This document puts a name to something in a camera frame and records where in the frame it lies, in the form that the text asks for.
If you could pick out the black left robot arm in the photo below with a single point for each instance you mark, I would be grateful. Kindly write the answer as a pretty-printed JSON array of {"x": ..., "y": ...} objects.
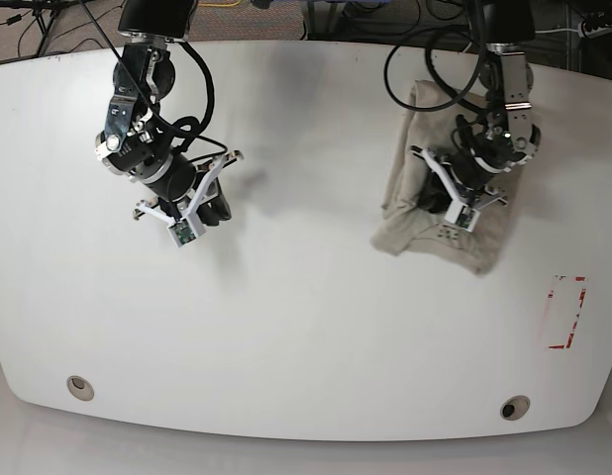
[{"x": 503, "y": 134}]

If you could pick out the beige t-shirt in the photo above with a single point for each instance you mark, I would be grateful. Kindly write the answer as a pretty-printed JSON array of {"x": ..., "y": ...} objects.
[{"x": 407, "y": 227}]

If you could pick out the red tape marking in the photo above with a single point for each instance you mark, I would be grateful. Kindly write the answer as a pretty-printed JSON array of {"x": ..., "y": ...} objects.
[{"x": 562, "y": 312}]

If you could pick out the white power strip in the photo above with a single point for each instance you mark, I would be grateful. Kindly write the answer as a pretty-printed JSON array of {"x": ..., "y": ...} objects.
[{"x": 596, "y": 25}]

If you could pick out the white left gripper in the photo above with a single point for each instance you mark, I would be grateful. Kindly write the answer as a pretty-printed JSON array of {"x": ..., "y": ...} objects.
[{"x": 442, "y": 194}]

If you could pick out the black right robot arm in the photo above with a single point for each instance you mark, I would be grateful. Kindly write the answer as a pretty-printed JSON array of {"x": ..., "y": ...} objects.
[{"x": 139, "y": 143}]

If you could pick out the right table grommet hole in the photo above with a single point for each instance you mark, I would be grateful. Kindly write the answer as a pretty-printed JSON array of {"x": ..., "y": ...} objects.
[{"x": 515, "y": 408}]

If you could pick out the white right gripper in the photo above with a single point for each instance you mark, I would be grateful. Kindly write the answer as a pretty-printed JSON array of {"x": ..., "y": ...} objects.
[{"x": 188, "y": 195}]

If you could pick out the table grommet hole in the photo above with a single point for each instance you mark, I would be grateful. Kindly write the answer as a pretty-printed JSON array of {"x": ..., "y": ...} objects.
[
  {"x": 80, "y": 388},
  {"x": 515, "y": 408}
]

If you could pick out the left table grommet hole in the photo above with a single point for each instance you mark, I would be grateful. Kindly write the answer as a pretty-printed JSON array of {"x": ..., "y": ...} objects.
[{"x": 80, "y": 388}]

